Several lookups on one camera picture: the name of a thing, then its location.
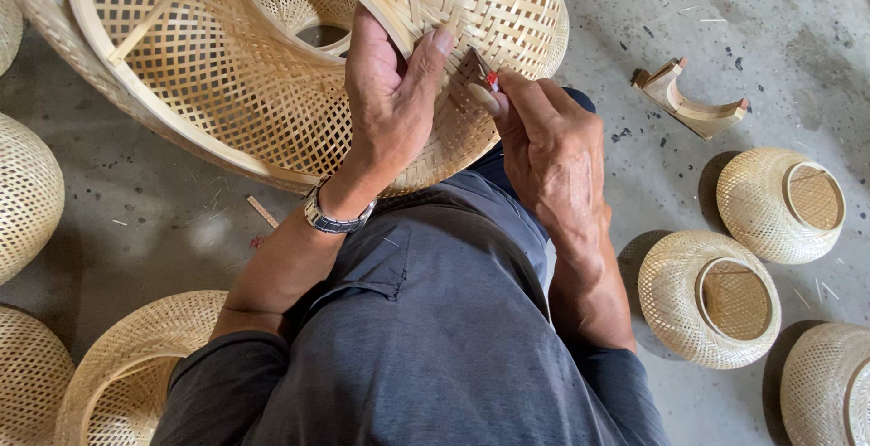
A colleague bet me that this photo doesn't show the person's right hand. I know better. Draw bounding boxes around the person's right hand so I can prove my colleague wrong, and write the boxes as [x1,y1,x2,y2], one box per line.
[468,68,611,231]

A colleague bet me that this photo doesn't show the person's left hand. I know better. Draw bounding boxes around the person's left hand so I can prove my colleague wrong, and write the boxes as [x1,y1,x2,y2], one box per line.
[333,4,456,197]

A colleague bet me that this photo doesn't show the small red-handled knife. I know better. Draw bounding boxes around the small red-handled knife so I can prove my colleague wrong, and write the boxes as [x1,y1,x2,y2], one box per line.
[458,45,501,93]

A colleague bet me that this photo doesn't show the large woven bamboo basket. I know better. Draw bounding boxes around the large woven bamboo basket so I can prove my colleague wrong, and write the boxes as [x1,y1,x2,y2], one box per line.
[0,0,568,199]

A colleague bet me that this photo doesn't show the silver metal wristwatch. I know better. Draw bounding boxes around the silver metal wristwatch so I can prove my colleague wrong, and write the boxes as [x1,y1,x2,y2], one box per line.
[303,174,379,235]

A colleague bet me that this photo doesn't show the curved wooden block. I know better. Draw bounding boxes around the curved wooden block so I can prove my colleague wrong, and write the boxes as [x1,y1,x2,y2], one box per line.
[631,56,750,141]

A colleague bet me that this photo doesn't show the short bamboo strip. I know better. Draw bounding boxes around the short bamboo strip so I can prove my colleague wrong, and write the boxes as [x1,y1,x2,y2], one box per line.
[245,194,280,230]

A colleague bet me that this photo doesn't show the grey shirt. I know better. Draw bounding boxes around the grey shirt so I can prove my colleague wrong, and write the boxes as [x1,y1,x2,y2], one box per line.
[151,170,671,446]

